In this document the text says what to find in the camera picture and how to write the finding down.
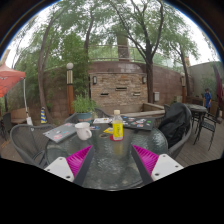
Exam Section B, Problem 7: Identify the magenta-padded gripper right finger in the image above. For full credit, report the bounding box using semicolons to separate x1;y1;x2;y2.
130;144;184;186

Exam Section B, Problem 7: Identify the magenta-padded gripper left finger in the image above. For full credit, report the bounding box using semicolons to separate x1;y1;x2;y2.
43;144;96;188

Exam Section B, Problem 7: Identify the clear bottle with yellow label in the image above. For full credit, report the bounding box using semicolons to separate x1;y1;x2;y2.
112;109;125;141

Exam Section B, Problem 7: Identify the white ceramic mug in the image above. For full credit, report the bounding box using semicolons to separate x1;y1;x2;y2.
74;121;93;142

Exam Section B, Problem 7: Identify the grey laptop with stickers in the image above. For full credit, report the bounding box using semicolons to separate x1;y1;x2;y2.
43;122;78;144

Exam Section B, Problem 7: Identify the flat round red coaster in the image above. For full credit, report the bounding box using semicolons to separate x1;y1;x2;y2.
109;133;125;142

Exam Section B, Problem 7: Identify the black jacket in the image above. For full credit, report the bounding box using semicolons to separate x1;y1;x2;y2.
157;101;192;148

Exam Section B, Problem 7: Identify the white card with stickers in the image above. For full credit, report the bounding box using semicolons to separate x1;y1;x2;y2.
92;117;114;125

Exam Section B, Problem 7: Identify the green plant in teal pot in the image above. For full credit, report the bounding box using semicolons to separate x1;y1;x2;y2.
72;94;98;124

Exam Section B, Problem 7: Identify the blue and yellow striped cone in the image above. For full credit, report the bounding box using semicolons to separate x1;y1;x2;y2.
40;106;48;124

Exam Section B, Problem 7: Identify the black metal chair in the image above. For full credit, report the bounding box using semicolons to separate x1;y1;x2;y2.
193;105;219;151

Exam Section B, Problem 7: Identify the round dark patio table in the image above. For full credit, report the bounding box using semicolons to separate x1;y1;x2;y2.
184;103;207;134

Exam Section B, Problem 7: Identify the wooden crate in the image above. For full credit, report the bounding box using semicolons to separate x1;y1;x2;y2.
10;107;30;125

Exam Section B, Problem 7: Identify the person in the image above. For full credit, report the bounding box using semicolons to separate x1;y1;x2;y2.
203;87;213;109

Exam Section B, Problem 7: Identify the closed dark red umbrella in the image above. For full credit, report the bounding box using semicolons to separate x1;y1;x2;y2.
213;63;224;108

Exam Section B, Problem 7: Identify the orange patio umbrella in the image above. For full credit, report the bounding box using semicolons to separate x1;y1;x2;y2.
0;63;26;98

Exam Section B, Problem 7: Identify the wooden lamp post with globe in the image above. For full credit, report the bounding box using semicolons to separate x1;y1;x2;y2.
65;62;75;116

